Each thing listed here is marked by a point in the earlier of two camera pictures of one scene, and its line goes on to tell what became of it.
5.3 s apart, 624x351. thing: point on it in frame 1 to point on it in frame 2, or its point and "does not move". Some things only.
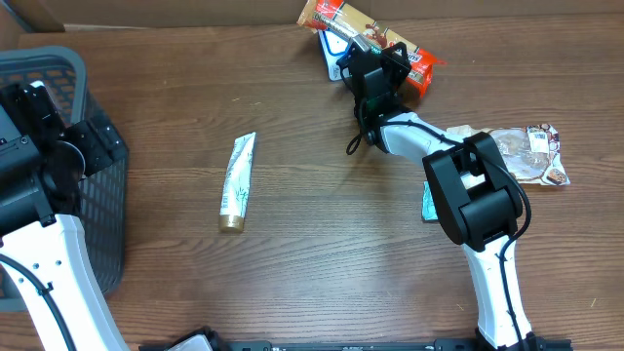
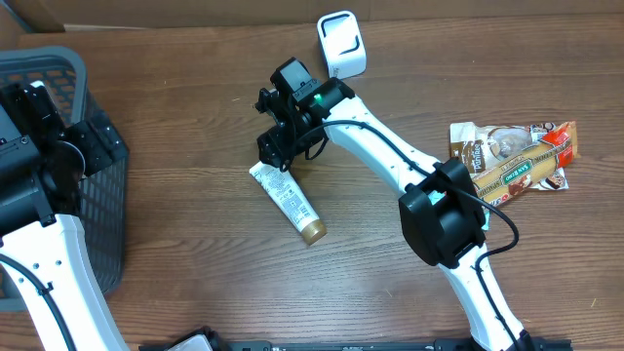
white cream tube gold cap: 237,184 to 289,198
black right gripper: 395,61 to 279,141
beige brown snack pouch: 532,152 does not move
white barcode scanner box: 333,42 does not move
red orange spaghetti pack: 344,21 to 525,168
